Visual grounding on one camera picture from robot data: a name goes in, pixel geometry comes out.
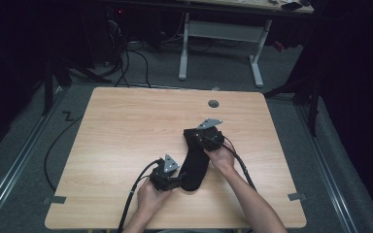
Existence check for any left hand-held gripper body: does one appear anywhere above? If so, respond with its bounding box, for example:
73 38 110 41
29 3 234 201
149 153 181 192

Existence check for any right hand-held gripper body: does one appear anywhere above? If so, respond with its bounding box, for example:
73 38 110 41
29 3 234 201
195 117 225 152

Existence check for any black sock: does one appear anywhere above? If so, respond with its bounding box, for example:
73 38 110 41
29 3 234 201
178 127 212 192

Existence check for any person's left hand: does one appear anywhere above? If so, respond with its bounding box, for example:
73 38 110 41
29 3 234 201
137 177 173 216

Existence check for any person's right hand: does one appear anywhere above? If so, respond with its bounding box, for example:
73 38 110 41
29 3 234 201
203 143 236 176

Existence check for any grey tape piece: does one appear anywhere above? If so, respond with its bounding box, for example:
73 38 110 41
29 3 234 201
288 192 307 202
43 195 68 206

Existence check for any black metal stand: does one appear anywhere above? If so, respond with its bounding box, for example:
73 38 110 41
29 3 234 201
263 73 322 138
41 55 113 117

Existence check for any small red object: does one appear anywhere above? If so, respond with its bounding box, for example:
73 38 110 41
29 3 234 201
273 40 287 53

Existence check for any dark device on desk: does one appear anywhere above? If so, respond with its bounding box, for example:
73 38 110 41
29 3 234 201
281 1 304 12

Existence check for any left hand-held gripper black cable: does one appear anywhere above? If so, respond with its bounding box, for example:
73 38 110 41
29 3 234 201
117 157 163 233

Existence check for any hand-held gripper black cable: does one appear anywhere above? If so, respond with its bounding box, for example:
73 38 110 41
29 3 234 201
117 157 163 233
220 135 257 192

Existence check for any right hand-held gripper black cable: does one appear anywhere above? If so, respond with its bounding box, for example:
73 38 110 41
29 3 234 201
220 135 257 192

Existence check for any desk with white frame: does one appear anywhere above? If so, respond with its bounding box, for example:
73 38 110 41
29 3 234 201
178 0 315 89

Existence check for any bundle of black cables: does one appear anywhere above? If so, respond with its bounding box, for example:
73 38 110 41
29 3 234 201
105 18 153 89

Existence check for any black floor cable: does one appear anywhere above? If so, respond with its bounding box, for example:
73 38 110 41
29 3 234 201
44 115 84 192

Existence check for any metal floor rail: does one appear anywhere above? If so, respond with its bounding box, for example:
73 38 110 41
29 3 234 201
295 103 359 233
0 85 70 227

